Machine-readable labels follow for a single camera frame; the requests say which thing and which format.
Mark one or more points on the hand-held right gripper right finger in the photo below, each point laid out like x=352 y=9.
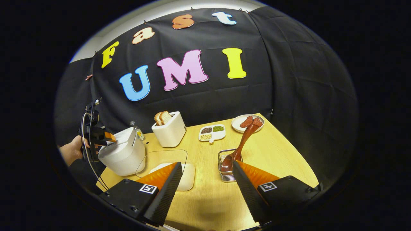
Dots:
x=247 y=192

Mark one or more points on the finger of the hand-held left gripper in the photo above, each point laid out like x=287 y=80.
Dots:
x=110 y=137

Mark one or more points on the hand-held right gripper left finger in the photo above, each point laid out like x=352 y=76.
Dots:
x=168 y=189

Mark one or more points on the white rice box clear lid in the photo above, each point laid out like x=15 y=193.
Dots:
x=188 y=179

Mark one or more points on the white rice cooker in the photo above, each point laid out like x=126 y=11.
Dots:
x=122 y=157

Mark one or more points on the brown wooden spoon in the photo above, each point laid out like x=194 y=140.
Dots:
x=244 y=141

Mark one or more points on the small glass bottle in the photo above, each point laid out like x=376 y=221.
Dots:
x=138 y=132

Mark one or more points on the toasted bread slice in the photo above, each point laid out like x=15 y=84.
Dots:
x=157 y=119
x=166 y=117

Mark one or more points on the white toaster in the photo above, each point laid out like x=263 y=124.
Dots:
x=170 y=134

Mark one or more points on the copper cloth clip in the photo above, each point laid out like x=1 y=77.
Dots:
x=89 y=77

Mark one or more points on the round white plate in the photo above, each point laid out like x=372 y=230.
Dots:
x=237 y=125

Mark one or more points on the white divided bean dish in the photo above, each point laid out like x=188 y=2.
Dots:
x=212 y=133

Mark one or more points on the red sausage slice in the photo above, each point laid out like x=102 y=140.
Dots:
x=257 y=121
x=246 y=122

